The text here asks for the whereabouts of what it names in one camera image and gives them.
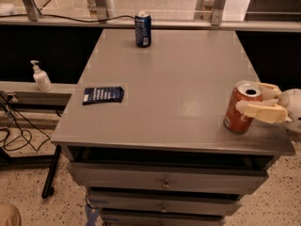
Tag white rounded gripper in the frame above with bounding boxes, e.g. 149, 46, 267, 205
235, 83, 301, 133

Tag orange coke can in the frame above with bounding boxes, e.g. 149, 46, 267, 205
224, 80, 262, 134

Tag blue pepsi can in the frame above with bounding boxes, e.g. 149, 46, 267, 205
135, 10, 151, 47

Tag middle grey drawer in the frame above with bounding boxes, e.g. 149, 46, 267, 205
88, 191, 241, 216

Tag grey drawer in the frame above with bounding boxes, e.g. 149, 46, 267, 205
67, 162, 268, 195
101, 209, 225, 226
88, 191, 241, 216

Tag grey drawer cabinet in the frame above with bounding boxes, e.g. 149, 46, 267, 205
50, 27, 296, 226

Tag dark blue snack packet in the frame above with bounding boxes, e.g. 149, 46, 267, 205
83, 87, 124, 105

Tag top grey drawer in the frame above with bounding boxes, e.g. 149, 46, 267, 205
67, 162, 268, 195

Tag bottom grey drawer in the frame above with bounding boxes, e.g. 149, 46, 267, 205
101, 209, 225, 226

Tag blue tape cross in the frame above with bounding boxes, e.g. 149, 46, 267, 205
85, 205, 100, 226

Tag black metal floor bar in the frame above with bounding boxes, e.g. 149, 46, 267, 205
41, 145, 61, 199

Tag white pump bottle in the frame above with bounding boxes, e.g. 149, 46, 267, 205
30, 60, 53, 92

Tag tan rounded object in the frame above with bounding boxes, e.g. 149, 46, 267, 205
0, 203, 22, 226

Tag grey right frame post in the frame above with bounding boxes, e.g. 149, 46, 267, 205
194, 0, 230, 26

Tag grey metal frame post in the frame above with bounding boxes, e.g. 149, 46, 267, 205
22, 0, 40, 22

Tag black floor cables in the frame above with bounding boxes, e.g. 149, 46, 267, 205
0, 91, 64, 153

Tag black cable on ledge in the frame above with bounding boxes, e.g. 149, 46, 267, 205
0, 13, 136, 24

